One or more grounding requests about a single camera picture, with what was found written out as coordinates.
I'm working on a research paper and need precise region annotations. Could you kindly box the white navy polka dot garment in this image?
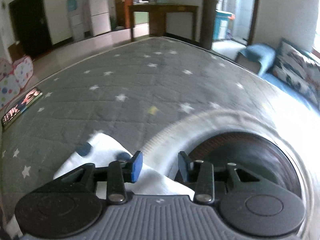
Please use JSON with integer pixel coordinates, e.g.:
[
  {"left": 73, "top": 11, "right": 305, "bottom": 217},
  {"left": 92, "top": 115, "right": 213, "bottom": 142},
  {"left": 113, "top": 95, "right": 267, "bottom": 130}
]
[{"left": 54, "top": 133, "right": 194, "bottom": 199}]

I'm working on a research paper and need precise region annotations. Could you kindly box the mattress brand label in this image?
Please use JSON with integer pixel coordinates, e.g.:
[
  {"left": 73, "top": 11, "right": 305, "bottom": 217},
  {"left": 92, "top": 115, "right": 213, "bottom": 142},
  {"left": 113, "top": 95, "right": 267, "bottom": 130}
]
[{"left": 1, "top": 88, "right": 43, "bottom": 130}]

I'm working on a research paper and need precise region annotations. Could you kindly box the blue sofa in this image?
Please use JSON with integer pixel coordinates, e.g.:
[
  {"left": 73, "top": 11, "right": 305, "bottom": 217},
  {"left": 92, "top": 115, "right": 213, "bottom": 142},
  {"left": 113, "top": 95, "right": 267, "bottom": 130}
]
[{"left": 236, "top": 38, "right": 319, "bottom": 113}]

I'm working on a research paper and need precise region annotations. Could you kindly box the blue white storage cabinet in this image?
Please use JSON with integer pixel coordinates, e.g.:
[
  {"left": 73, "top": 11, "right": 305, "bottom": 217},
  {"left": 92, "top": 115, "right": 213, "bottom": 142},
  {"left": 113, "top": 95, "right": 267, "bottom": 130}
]
[{"left": 213, "top": 10, "right": 235, "bottom": 41}]

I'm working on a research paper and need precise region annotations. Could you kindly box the butterfly print cushion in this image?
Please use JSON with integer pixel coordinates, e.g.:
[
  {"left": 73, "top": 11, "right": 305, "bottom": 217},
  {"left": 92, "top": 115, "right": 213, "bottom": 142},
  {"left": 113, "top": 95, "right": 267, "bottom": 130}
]
[{"left": 272, "top": 39, "right": 319, "bottom": 106}]

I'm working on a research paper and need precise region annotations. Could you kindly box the white refrigerator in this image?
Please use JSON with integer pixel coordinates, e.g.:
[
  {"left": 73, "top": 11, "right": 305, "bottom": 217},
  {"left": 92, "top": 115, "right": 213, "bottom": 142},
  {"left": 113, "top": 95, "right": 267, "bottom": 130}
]
[{"left": 88, "top": 0, "right": 111, "bottom": 36}]

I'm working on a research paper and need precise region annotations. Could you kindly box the dark wooden side table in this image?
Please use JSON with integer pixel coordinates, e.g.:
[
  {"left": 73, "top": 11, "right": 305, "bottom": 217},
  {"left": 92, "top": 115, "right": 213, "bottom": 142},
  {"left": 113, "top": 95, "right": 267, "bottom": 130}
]
[{"left": 129, "top": 3, "right": 198, "bottom": 42}]

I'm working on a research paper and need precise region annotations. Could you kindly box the polka dot play tent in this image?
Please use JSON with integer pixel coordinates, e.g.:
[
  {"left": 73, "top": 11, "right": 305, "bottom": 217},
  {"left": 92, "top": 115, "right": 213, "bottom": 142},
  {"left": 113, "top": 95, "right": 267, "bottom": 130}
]
[{"left": 0, "top": 56, "right": 33, "bottom": 109}]

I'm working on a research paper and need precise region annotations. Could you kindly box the white drawer unit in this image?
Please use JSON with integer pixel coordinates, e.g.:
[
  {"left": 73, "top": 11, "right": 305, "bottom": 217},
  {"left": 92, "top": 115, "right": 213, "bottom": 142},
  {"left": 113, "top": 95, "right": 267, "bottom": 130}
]
[{"left": 69, "top": 12, "right": 85, "bottom": 42}]

